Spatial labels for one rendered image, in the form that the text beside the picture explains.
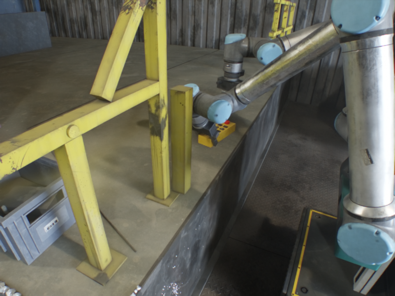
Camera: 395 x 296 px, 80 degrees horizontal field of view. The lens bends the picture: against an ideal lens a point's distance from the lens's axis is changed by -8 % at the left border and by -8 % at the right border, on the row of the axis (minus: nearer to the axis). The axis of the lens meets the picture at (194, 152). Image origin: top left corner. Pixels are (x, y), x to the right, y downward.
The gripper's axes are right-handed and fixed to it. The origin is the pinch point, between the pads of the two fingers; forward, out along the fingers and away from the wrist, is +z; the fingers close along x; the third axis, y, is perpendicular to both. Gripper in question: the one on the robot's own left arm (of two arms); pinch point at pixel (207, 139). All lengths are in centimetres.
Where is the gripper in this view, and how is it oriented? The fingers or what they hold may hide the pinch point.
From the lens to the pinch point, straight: 127.1
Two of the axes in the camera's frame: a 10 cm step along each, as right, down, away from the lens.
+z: 2.8, 5.4, 7.9
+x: 7.9, 3.4, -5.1
